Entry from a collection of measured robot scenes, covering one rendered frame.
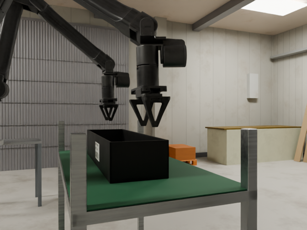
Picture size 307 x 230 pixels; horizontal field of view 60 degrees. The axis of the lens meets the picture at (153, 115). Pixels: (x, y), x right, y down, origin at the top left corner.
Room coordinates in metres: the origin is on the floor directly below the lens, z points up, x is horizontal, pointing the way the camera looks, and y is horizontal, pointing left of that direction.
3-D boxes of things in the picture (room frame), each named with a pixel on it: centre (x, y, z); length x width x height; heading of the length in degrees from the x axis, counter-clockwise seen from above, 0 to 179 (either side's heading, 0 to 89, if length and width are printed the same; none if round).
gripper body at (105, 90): (1.22, 0.21, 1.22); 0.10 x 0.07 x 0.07; 20
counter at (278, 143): (6.56, -2.51, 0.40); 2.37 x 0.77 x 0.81; 111
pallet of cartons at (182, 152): (5.96, -0.35, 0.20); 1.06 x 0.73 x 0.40; 111
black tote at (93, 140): (1.01, 0.13, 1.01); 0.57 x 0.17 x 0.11; 20
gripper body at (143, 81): (0.68, 0.01, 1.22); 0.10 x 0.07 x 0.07; 21
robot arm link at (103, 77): (1.22, 0.20, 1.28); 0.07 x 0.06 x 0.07; 111
